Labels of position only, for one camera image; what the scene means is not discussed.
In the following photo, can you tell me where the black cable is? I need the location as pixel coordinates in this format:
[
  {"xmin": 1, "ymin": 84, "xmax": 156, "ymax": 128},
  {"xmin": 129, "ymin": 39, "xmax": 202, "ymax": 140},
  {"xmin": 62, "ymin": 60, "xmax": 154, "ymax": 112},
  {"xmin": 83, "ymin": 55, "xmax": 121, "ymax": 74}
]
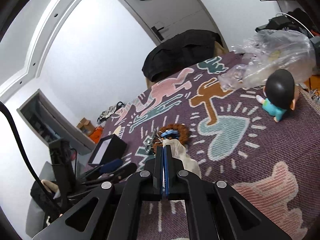
[{"xmin": 0, "ymin": 101, "xmax": 61, "ymax": 213}]

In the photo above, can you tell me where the black door handle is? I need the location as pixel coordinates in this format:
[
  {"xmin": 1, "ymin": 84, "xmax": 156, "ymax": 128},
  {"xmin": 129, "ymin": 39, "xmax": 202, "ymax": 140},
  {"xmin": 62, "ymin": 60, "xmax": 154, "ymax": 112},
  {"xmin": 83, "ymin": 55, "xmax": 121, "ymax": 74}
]
[{"xmin": 151, "ymin": 26, "xmax": 164, "ymax": 41}]

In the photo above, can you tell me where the brown seed bead bracelet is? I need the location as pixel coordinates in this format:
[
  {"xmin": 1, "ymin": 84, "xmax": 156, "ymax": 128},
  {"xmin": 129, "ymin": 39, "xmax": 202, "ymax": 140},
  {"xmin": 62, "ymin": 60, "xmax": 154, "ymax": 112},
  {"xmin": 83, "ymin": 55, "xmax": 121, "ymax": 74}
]
[{"xmin": 152, "ymin": 123, "xmax": 190, "ymax": 153}]

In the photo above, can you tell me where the black jewelry box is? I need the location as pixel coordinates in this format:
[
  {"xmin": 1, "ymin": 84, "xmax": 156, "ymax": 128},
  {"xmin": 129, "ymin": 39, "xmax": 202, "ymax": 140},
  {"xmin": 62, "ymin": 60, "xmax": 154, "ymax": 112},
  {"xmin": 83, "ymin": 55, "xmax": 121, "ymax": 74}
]
[{"xmin": 88, "ymin": 134, "xmax": 127, "ymax": 167}]

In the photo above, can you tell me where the cardboard box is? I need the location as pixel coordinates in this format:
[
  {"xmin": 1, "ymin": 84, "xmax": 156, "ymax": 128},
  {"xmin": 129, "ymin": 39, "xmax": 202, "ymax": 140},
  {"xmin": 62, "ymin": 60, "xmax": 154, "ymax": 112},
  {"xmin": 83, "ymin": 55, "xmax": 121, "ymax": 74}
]
[{"xmin": 76, "ymin": 118, "xmax": 93, "ymax": 134}]

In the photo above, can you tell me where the black-haired boy figurine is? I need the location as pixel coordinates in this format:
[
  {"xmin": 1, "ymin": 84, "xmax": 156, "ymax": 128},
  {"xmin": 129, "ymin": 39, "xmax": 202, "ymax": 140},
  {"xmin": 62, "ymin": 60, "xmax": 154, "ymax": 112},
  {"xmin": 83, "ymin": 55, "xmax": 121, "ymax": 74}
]
[{"xmin": 255, "ymin": 69, "xmax": 299, "ymax": 122}]

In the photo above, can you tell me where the black jacket on chair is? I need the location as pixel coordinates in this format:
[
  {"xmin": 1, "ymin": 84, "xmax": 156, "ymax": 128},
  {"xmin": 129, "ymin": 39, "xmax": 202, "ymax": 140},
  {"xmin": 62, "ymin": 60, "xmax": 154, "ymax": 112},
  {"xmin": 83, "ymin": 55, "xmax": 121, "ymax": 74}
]
[{"xmin": 142, "ymin": 29, "xmax": 228, "ymax": 82}]

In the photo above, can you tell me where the clear plastic bag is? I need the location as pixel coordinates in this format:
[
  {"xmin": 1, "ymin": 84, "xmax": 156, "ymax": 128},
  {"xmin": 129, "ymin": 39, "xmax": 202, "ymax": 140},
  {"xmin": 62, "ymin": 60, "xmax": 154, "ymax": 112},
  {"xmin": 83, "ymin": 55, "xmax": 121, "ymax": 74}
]
[{"xmin": 217, "ymin": 29, "xmax": 316, "ymax": 92}]

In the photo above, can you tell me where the black shoe rack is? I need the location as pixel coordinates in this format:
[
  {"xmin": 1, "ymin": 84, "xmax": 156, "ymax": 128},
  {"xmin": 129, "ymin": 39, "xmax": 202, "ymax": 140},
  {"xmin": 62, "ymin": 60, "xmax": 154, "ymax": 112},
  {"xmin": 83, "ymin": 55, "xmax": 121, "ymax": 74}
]
[{"xmin": 97, "ymin": 101, "xmax": 125, "ymax": 125}]

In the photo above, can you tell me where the blue flower bead ornament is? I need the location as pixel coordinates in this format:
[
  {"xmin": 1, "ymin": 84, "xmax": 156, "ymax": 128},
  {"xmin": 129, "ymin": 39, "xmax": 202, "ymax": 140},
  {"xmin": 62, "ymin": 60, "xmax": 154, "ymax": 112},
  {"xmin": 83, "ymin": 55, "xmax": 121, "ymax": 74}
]
[{"xmin": 161, "ymin": 129, "xmax": 180, "ymax": 138}]

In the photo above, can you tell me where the white organza pouch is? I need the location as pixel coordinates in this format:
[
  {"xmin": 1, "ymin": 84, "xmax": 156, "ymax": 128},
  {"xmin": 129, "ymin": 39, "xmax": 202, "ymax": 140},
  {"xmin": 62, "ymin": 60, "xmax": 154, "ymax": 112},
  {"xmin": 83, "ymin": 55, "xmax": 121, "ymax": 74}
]
[{"xmin": 163, "ymin": 139, "xmax": 202, "ymax": 179}]

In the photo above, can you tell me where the orange paper bag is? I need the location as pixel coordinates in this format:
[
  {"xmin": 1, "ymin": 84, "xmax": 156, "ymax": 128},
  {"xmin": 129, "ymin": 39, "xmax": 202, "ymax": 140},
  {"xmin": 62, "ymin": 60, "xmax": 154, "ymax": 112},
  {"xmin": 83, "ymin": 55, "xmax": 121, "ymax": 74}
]
[{"xmin": 89, "ymin": 126, "xmax": 103, "ymax": 144}]

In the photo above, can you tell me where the purple patterned woven blanket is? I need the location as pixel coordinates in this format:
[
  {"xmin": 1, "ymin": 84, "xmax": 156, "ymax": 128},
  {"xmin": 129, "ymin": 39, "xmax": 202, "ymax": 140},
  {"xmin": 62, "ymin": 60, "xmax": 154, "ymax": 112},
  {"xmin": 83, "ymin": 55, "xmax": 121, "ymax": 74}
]
[{"xmin": 103, "ymin": 53, "xmax": 319, "ymax": 239}]

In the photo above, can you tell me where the grey door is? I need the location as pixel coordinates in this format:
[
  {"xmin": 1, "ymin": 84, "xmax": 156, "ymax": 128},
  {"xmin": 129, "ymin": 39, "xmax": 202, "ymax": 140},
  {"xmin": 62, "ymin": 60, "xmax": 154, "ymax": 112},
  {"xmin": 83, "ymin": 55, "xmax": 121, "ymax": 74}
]
[{"xmin": 118, "ymin": 0, "xmax": 220, "ymax": 45}]

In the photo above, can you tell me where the silver chain necklace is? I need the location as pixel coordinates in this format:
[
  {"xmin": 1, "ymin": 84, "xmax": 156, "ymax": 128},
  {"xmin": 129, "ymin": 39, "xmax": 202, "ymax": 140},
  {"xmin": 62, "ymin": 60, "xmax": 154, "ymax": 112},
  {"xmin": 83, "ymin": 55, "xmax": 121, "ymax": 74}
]
[{"xmin": 142, "ymin": 128, "xmax": 162, "ymax": 156}]

